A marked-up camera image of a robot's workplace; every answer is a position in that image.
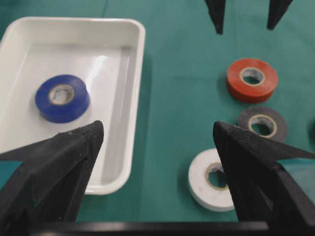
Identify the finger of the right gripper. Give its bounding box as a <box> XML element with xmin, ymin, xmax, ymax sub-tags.
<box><xmin>267</xmin><ymin>0</ymin><xmax>293</xmax><ymax>30</ymax></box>
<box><xmin>205</xmin><ymin>0</ymin><xmax>225</xmax><ymax>34</ymax></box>

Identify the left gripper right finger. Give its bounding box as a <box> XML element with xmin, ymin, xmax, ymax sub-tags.
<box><xmin>213</xmin><ymin>121</ymin><xmax>315</xmax><ymax>236</ymax></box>

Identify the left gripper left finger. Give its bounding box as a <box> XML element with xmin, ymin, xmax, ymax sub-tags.
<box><xmin>0</xmin><ymin>121</ymin><xmax>103</xmax><ymax>236</ymax></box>

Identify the red tape roll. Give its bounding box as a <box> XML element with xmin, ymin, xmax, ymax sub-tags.
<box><xmin>226</xmin><ymin>58</ymin><xmax>278</xmax><ymax>103</ymax></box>

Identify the blue tape roll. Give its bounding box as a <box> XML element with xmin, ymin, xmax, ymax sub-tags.
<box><xmin>34</xmin><ymin>74</ymin><xmax>90</xmax><ymax>123</ymax></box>

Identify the white tape roll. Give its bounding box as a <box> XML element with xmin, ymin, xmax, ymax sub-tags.
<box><xmin>188</xmin><ymin>148</ymin><xmax>234</xmax><ymax>212</ymax></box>

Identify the black tape roll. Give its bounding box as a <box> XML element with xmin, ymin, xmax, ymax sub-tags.
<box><xmin>237</xmin><ymin>106</ymin><xmax>288</xmax><ymax>142</ymax></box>

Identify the green tape roll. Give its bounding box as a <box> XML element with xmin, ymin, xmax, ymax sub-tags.
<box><xmin>307</xmin><ymin>120</ymin><xmax>315</xmax><ymax>147</ymax></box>

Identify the white plastic tray case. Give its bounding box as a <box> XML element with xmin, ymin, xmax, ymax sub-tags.
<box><xmin>0</xmin><ymin>17</ymin><xmax>146</xmax><ymax>195</ymax></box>

